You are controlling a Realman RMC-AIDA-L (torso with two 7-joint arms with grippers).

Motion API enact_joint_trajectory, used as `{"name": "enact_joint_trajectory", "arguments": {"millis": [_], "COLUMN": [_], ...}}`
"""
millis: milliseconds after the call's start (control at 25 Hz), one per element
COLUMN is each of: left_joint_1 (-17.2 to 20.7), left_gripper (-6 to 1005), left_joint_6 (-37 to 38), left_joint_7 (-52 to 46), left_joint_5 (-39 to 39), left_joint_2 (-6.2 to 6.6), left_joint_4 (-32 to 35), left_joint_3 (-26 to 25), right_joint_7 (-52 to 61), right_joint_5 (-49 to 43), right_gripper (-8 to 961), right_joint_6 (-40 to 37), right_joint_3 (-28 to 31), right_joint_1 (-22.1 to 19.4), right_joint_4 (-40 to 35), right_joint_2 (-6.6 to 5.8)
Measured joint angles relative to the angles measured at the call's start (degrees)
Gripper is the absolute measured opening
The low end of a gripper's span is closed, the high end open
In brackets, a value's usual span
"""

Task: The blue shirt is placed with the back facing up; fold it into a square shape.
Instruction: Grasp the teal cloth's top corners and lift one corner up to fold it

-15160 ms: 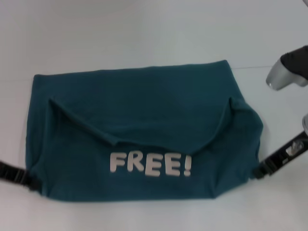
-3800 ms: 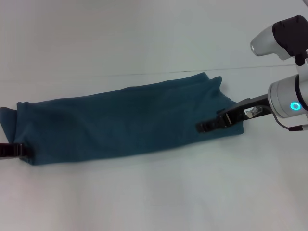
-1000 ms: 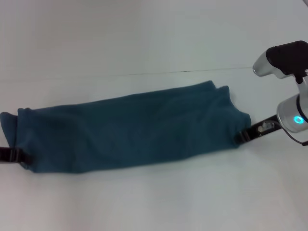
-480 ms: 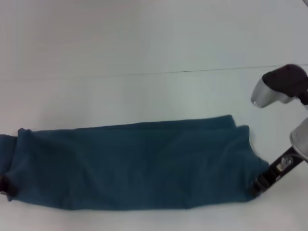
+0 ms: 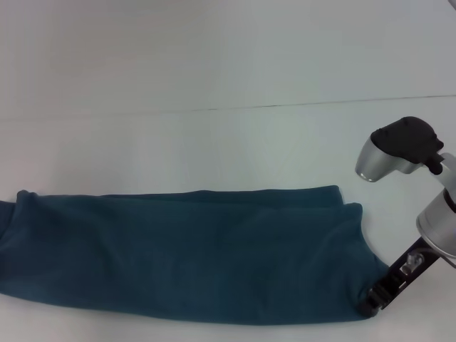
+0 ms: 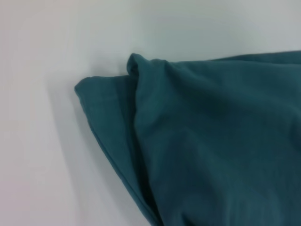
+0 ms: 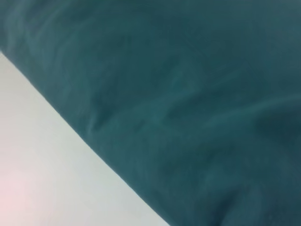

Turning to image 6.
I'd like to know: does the teal blue t-shirt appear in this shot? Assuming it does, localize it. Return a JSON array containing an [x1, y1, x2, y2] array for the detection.
[[74, 50, 301, 226]]

